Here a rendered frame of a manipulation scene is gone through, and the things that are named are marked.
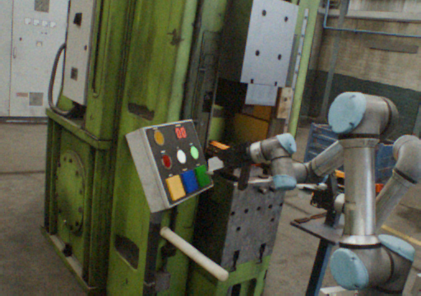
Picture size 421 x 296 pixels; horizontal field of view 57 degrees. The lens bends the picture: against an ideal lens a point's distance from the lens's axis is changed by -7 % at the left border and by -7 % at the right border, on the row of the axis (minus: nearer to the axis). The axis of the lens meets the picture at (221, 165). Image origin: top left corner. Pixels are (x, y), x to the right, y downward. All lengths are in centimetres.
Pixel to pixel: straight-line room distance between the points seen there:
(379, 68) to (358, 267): 949
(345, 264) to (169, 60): 113
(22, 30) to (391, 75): 778
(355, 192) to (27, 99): 622
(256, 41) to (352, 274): 113
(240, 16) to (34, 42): 527
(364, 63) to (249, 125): 848
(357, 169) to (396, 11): 961
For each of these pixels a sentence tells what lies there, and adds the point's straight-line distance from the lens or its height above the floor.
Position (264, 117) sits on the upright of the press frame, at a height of 117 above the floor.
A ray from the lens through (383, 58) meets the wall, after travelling 1046.
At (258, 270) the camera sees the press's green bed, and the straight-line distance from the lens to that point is 230.
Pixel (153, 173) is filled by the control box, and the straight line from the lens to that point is 139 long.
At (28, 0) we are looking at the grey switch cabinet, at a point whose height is 187.
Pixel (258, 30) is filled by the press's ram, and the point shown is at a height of 161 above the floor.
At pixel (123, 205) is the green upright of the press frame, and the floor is 61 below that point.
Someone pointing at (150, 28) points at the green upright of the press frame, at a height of 155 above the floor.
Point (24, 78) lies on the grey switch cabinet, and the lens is 689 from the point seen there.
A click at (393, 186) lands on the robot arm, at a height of 114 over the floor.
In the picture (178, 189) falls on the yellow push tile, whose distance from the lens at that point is 144.
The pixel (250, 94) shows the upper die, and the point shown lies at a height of 131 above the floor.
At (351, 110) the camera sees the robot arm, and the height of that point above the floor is 139.
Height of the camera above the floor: 148
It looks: 15 degrees down
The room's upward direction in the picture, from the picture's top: 9 degrees clockwise
